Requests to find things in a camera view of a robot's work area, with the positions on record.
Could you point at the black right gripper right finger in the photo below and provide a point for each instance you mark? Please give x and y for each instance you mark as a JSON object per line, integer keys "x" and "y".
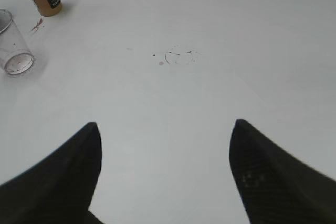
{"x": 274, "y": 186}

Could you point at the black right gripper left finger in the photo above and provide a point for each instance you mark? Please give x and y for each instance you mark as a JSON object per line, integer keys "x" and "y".
{"x": 60, "y": 188}

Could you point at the transparent plastic cup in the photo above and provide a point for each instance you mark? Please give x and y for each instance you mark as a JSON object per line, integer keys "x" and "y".
{"x": 16, "y": 57}

